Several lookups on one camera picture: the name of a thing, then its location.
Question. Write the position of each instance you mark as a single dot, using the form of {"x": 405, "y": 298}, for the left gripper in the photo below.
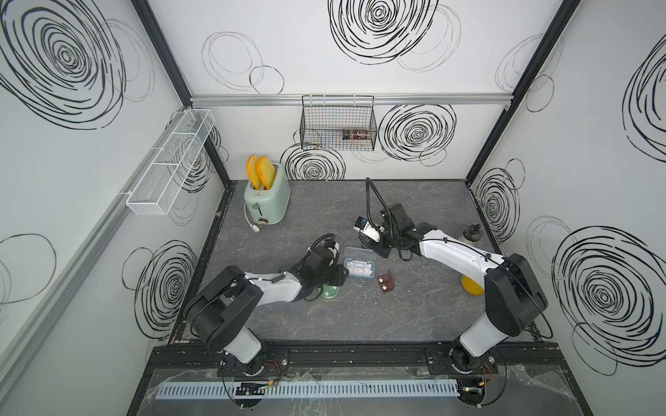
{"x": 338, "y": 277}

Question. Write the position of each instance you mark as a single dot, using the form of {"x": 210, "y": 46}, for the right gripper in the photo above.
{"x": 376, "y": 248}

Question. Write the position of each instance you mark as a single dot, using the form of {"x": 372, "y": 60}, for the green round pillbox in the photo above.
{"x": 330, "y": 291}

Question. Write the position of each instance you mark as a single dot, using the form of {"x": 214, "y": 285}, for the blue rectangular pillbox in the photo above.
{"x": 360, "y": 263}

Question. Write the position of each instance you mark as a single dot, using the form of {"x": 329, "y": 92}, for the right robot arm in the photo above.
{"x": 512, "y": 294}

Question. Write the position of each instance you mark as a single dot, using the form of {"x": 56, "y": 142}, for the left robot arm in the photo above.
{"x": 218, "y": 313}

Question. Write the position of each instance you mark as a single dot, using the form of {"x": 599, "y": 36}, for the dark red pillbox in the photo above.
{"x": 386, "y": 282}

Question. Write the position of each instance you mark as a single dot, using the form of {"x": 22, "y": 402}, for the glass bottle black cap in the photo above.
{"x": 473, "y": 233}

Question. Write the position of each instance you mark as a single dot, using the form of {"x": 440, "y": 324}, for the mint green toaster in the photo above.
{"x": 268, "y": 207}

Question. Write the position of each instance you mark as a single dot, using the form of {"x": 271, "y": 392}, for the yellow mug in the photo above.
{"x": 472, "y": 287}

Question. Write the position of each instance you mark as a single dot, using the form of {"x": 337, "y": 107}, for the spice jars in basket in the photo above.
{"x": 357, "y": 135}

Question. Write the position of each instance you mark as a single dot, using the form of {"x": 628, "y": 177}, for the right toast slice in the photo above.
{"x": 266, "y": 172}

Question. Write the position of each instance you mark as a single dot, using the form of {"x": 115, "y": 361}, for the toast slice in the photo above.
{"x": 252, "y": 172}
{"x": 266, "y": 172}

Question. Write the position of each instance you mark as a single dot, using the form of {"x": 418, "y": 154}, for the left toast slice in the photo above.
{"x": 252, "y": 172}

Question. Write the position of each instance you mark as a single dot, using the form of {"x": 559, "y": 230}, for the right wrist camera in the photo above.
{"x": 366, "y": 229}

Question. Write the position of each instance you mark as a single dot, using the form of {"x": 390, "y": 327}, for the black wire basket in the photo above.
{"x": 322, "y": 126}

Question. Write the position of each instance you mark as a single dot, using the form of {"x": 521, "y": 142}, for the white slotted cable duct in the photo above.
{"x": 292, "y": 390}

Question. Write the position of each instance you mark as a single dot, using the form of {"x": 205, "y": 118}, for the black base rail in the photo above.
{"x": 279, "y": 357}

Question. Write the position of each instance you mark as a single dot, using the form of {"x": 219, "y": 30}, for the aluminium wall rail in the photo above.
{"x": 503, "y": 99}

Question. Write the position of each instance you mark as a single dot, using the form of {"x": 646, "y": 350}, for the white wire shelf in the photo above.
{"x": 178, "y": 150}

